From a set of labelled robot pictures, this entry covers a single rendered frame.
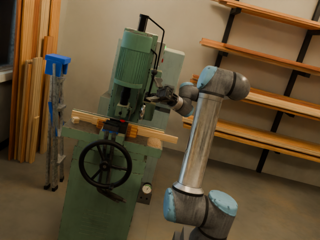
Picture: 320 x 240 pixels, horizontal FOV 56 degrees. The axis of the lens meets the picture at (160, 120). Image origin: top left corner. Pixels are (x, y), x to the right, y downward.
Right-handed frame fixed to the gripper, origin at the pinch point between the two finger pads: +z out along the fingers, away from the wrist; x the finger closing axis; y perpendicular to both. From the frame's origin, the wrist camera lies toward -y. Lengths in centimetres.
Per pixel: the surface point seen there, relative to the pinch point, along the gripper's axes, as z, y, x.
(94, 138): 5.1, -29.8, 31.7
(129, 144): -10.4, -15.7, 30.7
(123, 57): 14.4, -10.3, -13.3
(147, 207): -107, -87, 54
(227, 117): -232, -95, -92
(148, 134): -24.4, -17.3, 18.5
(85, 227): -22, -54, 81
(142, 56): 7.3, -1.8, -15.7
